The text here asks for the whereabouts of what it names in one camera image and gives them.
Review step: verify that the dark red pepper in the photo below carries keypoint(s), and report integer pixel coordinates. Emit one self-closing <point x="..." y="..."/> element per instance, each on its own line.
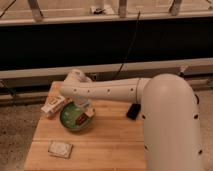
<point x="81" y="119"/>

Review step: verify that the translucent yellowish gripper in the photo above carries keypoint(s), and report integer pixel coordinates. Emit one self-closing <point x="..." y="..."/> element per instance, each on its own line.
<point x="90" y="113"/>

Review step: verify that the black smartphone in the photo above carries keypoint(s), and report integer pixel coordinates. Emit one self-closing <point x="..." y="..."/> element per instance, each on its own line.
<point x="133" y="111"/>

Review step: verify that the small white square packet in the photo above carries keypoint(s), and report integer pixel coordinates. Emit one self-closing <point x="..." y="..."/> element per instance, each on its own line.
<point x="60" y="149"/>

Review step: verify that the wooden table board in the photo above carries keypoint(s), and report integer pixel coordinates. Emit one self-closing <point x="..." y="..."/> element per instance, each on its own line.
<point x="112" y="142"/>

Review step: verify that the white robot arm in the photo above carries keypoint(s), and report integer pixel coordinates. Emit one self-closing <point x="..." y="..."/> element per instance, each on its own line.
<point x="171" y="126"/>

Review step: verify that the green ceramic bowl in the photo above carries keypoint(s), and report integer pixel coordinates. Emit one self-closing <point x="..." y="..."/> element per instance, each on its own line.
<point x="69" y="115"/>

